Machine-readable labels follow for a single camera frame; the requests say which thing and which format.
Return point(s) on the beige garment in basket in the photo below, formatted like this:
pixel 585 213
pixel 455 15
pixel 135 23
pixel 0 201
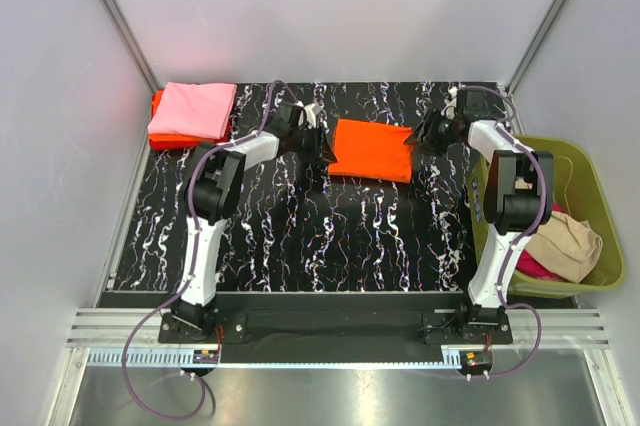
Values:
pixel 565 247

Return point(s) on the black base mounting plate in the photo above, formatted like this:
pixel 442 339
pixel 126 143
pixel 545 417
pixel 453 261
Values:
pixel 329 329

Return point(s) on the left aluminium frame post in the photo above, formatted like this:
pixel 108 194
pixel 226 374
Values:
pixel 130 43

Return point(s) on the black marble pattern mat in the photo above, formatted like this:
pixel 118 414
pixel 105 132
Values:
pixel 297 229

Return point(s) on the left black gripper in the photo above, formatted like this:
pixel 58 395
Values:
pixel 320 147

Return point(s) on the folded red orange t shirt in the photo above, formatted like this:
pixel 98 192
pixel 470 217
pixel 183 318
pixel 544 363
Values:
pixel 170 141

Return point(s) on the magenta garment in basket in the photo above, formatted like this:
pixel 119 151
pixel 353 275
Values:
pixel 535 266

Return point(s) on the right aluminium frame post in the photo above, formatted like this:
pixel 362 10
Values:
pixel 535 45

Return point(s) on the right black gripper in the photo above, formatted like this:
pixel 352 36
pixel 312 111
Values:
pixel 430 146

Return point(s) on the white slotted cable duct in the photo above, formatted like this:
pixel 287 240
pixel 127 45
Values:
pixel 155 357

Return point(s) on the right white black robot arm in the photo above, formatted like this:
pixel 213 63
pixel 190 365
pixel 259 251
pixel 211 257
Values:
pixel 517 200

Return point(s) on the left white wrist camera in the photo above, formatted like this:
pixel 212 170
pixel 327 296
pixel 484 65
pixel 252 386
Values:
pixel 310 115

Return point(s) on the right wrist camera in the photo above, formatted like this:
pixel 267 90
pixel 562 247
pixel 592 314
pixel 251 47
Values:
pixel 466 102

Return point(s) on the olive green plastic basket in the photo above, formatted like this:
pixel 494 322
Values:
pixel 576 188

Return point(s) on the folded pink t shirt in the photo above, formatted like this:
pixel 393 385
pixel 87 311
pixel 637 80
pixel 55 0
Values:
pixel 194 110

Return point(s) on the aluminium frame post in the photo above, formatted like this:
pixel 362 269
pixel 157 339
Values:
pixel 130 43
pixel 535 45

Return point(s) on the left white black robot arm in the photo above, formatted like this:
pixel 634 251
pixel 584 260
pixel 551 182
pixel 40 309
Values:
pixel 212 190

